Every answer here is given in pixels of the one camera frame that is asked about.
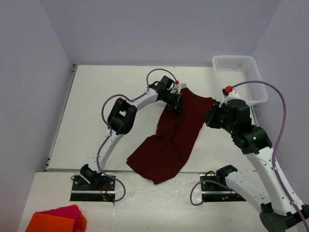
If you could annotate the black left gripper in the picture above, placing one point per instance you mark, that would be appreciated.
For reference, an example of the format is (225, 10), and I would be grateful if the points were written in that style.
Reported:
(176, 106)

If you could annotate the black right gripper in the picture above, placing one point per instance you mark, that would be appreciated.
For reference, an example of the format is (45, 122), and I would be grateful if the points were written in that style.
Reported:
(209, 117)

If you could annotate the dark red t-shirt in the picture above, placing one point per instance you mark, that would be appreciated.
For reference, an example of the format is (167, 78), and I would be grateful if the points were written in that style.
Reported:
(162, 155)

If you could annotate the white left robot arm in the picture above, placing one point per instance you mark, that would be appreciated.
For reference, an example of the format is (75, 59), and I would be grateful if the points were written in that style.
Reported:
(119, 112)

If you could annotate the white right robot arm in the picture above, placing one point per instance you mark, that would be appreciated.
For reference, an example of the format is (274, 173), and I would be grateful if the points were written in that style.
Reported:
(278, 206)

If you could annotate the white plastic basket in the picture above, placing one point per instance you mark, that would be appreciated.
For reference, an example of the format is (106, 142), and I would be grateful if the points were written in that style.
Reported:
(231, 70)

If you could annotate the pink folded t-shirt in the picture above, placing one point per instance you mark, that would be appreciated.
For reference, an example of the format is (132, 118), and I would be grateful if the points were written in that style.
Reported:
(71, 211)

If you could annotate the orange folded t-shirt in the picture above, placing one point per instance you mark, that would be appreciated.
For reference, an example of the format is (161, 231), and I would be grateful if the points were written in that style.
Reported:
(48, 223)

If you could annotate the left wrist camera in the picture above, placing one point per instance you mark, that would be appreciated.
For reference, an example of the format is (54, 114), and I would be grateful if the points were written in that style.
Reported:
(178, 85)

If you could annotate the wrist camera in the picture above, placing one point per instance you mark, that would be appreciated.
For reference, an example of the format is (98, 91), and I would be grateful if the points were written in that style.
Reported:
(178, 85)
(229, 94)

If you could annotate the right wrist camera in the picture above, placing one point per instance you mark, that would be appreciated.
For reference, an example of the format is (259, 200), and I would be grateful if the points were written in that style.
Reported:
(229, 94)

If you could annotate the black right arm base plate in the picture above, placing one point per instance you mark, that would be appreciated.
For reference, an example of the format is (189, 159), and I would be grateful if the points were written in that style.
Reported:
(214, 193)

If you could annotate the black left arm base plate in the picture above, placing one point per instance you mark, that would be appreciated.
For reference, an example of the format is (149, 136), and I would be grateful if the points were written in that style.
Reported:
(102, 190)

